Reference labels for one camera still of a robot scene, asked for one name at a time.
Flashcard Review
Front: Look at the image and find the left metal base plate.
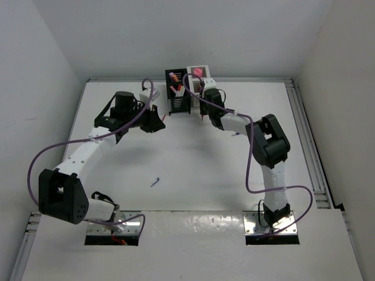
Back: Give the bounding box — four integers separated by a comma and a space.
87, 211, 145, 236

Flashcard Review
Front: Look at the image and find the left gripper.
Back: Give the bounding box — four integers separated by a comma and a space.
124, 101, 165, 132

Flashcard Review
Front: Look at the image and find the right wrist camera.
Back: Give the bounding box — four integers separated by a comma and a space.
203, 78, 217, 92

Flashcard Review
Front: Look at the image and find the blue pen cap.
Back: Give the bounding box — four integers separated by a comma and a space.
151, 177, 160, 187

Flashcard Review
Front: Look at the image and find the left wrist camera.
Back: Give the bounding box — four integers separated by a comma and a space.
139, 88, 160, 103

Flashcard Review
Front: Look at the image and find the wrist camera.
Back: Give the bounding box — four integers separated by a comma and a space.
139, 88, 160, 103
203, 78, 217, 92

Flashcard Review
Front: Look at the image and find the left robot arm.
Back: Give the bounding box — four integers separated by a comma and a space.
39, 88, 166, 224

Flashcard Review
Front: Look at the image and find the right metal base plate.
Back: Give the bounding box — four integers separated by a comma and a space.
243, 211, 298, 237

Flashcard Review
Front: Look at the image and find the yellow tip white pen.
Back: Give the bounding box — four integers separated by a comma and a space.
179, 86, 185, 97

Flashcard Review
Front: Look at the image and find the metal base plate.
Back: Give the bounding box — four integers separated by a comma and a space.
243, 211, 298, 237
87, 211, 145, 236

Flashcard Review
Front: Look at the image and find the black slotted pen holder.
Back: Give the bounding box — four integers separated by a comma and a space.
165, 68, 191, 115

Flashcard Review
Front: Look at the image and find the pink purple eraser block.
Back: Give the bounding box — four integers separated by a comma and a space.
192, 67, 203, 77

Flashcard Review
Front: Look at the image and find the red cap white marker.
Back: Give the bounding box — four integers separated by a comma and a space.
175, 85, 182, 97

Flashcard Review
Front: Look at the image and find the white slotted pen holder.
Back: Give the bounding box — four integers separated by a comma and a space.
187, 65, 210, 95

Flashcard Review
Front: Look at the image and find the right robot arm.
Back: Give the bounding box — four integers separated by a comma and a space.
200, 87, 290, 227

